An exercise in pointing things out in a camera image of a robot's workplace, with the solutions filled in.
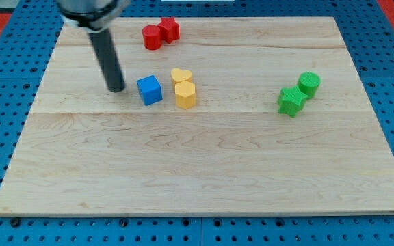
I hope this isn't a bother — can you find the green star block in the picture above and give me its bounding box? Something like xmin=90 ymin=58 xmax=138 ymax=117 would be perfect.
xmin=278 ymin=85 xmax=308 ymax=118

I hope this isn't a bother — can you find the light wooden board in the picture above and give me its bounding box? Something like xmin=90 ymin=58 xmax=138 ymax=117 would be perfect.
xmin=0 ymin=17 xmax=394 ymax=217

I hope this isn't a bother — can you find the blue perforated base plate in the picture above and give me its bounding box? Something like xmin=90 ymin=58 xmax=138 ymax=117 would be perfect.
xmin=0 ymin=1 xmax=394 ymax=245

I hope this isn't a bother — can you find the yellow hexagon block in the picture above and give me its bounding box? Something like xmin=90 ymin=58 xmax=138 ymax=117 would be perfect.
xmin=174 ymin=81 xmax=196 ymax=109

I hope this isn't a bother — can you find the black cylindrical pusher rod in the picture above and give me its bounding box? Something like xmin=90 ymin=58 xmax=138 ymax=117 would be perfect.
xmin=88 ymin=29 xmax=125 ymax=93

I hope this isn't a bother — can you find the red star block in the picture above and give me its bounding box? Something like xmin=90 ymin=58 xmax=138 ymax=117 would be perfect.
xmin=157 ymin=17 xmax=181 ymax=44

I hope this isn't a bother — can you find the red cylinder block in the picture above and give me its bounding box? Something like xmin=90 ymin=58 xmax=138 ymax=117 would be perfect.
xmin=142 ymin=25 xmax=162 ymax=50

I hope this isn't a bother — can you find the green cylinder block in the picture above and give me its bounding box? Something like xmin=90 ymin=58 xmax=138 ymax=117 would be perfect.
xmin=297 ymin=72 xmax=321 ymax=100

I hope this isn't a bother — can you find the blue cube block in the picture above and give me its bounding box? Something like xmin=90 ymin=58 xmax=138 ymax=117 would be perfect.
xmin=137 ymin=75 xmax=163 ymax=106

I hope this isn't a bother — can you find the yellow heart block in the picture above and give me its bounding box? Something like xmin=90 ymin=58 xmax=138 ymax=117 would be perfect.
xmin=170 ymin=68 xmax=192 ymax=87

